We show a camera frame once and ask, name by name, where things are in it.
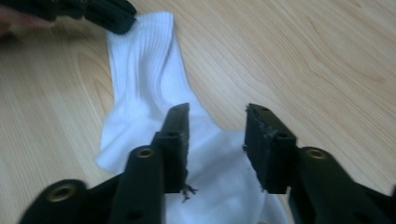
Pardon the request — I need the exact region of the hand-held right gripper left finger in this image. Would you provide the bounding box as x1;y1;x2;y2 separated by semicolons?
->
150;102;191;194

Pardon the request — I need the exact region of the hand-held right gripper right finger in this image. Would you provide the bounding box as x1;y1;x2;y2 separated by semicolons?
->
243;103;299;196

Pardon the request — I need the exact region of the white sock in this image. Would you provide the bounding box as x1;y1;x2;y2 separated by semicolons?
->
93;11;292;224

